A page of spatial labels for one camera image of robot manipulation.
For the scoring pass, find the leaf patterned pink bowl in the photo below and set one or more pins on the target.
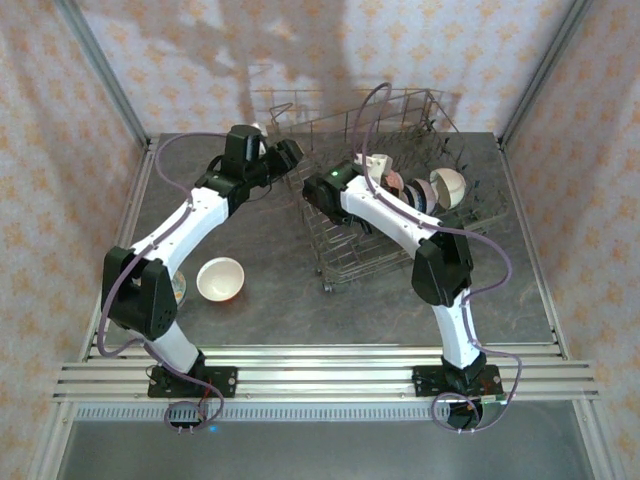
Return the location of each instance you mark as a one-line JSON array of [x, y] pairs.
[[394, 181]]

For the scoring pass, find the pink floral bowl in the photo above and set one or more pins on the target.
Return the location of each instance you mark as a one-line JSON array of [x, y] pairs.
[[430, 192]]

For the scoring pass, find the cream bowl brown flower print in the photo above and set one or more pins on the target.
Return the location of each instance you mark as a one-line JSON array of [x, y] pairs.
[[220, 277]]

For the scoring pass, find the plain cream bowl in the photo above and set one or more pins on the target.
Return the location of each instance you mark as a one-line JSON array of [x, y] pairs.
[[452, 187]]

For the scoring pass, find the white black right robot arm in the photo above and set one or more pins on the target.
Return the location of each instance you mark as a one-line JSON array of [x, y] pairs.
[[390, 210]]

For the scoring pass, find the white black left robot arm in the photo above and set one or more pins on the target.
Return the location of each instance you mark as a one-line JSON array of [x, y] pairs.
[[180, 230]]

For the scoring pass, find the orange floral bowl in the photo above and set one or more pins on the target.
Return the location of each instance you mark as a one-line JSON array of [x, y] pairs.
[[180, 287]]

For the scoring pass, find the grey metal panel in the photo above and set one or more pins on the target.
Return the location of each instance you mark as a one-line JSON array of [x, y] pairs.
[[325, 450]]

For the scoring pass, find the small black connector box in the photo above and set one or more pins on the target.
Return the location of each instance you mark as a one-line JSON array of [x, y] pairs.
[[180, 420]]

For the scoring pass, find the black electronics module green board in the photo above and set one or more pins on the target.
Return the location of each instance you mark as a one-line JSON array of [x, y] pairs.
[[465, 417]]

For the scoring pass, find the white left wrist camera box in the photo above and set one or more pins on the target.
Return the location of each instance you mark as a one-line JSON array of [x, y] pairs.
[[257, 126]]

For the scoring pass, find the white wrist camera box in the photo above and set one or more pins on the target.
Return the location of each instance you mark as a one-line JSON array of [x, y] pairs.
[[375, 162], [257, 126]]

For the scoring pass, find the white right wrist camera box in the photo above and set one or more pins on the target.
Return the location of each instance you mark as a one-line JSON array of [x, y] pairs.
[[375, 162]]

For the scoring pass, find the aluminium table side rail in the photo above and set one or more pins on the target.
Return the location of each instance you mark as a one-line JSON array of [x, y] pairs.
[[142, 170], [512, 170]]

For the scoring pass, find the aluminium frame post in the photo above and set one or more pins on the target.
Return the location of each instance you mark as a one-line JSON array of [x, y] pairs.
[[542, 70], [105, 70]]

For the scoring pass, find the aluminium mounting rail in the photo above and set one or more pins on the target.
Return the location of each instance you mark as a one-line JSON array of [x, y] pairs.
[[325, 370]]

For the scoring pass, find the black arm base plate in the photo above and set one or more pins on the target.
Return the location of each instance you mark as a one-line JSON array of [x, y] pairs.
[[425, 380], [225, 380]]

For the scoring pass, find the aluminium frame leg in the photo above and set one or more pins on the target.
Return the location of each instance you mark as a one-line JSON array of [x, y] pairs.
[[52, 440], [595, 440]]

